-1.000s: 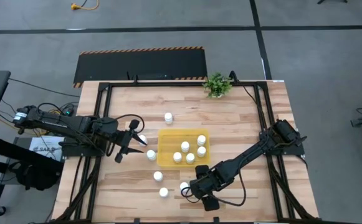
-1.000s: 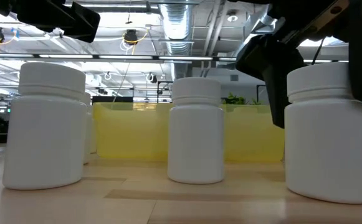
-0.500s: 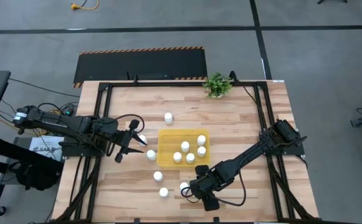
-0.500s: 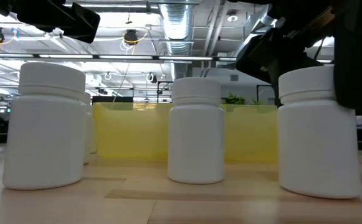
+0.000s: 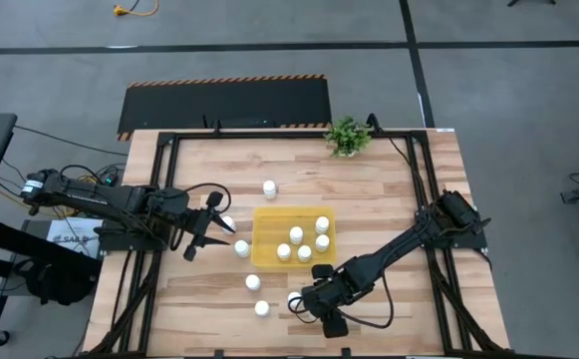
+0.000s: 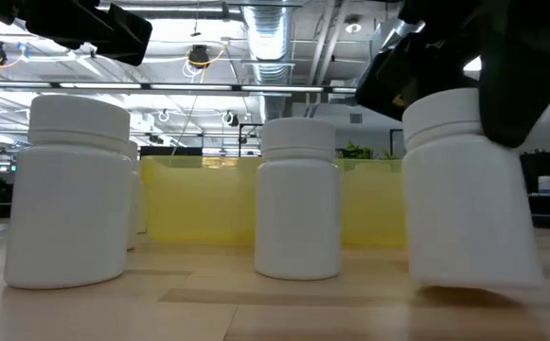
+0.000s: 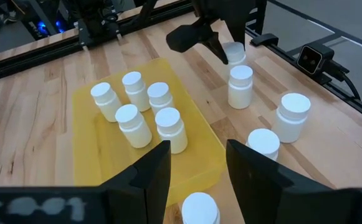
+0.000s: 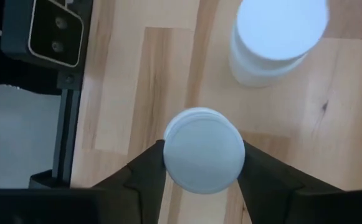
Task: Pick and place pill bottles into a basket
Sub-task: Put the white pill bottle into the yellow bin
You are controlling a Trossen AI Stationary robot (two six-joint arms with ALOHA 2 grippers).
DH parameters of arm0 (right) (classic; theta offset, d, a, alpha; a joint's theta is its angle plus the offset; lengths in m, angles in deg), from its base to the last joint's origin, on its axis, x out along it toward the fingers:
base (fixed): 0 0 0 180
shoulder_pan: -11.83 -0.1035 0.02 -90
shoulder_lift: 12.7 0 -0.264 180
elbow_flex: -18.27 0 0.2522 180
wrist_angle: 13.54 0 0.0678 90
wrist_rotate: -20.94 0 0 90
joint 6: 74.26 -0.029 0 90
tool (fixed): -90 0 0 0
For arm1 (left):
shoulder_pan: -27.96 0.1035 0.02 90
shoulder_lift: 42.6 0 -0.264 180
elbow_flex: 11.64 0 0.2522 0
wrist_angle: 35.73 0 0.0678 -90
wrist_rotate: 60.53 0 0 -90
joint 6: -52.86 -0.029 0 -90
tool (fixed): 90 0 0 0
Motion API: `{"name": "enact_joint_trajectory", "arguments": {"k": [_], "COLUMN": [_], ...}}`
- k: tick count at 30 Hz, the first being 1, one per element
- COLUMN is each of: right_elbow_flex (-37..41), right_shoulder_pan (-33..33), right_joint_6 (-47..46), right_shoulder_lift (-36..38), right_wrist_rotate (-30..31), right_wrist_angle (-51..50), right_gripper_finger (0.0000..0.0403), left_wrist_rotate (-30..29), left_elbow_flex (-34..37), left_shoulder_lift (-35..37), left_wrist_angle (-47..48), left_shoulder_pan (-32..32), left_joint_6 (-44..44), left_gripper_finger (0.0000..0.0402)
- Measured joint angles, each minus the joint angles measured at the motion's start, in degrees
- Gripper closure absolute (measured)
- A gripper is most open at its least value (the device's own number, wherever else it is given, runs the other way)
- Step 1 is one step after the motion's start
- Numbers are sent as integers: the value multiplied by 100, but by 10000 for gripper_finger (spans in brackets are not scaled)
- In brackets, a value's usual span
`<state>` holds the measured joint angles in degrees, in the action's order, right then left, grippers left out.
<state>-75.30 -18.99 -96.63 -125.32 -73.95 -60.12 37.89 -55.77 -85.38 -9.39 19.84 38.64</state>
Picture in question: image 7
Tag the white plastic pill bottle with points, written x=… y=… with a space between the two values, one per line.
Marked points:
x=160 y=96
x=170 y=130
x=291 y=118
x=106 y=102
x=200 y=208
x=135 y=90
x=240 y=90
x=234 y=53
x=263 y=141
x=133 y=127

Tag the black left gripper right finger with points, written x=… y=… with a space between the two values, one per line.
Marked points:
x=268 y=196

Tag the black computer tower blue lights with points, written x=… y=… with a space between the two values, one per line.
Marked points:
x=48 y=31

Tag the black table-level camera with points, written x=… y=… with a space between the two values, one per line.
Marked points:
x=311 y=59

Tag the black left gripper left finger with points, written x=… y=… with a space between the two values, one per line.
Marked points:
x=143 y=196

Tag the yellow plastic basket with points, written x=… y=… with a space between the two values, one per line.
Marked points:
x=99 y=161

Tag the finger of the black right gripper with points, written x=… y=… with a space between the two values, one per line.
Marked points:
x=217 y=46
x=238 y=31

